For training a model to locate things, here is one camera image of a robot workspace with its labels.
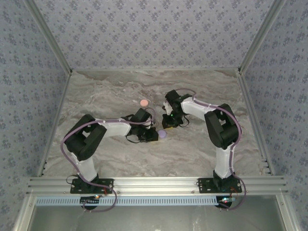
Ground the aluminium frame leg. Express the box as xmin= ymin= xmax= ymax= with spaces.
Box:
xmin=276 ymin=194 xmax=298 ymax=231
xmin=13 ymin=194 xmax=37 ymax=231

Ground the small black controller board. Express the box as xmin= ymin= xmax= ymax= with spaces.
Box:
xmin=80 ymin=195 xmax=101 ymax=207
xmin=217 ymin=196 xmax=234 ymax=209

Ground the slanted aluminium frame post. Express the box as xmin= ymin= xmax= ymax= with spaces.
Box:
xmin=239 ymin=0 xmax=287 ymax=74
xmin=23 ymin=0 xmax=73 ymax=74

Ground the grey metal panel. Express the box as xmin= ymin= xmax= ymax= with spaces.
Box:
xmin=26 ymin=205 xmax=289 ymax=231

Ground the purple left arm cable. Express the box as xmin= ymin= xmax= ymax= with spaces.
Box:
xmin=60 ymin=107 xmax=157 ymax=213

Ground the thin aluminium table edge rail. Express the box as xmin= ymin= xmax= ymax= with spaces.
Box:
xmin=71 ymin=68 xmax=240 ymax=72

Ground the long aluminium mounting rail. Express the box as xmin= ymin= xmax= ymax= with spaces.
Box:
xmin=26 ymin=176 xmax=289 ymax=196

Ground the grey slotted cable duct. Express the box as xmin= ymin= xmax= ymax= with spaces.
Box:
xmin=35 ymin=195 xmax=221 ymax=207

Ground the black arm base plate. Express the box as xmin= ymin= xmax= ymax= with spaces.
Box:
xmin=69 ymin=178 xmax=115 ymax=194
xmin=197 ymin=177 xmax=243 ymax=194

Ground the aluminium table side rail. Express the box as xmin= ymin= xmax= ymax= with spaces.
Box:
xmin=237 ymin=69 xmax=275 ymax=178
xmin=37 ymin=71 xmax=74 ymax=179

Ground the thin black cable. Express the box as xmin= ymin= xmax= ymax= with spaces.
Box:
xmin=179 ymin=115 xmax=190 ymax=128
xmin=125 ymin=134 xmax=145 ymax=144

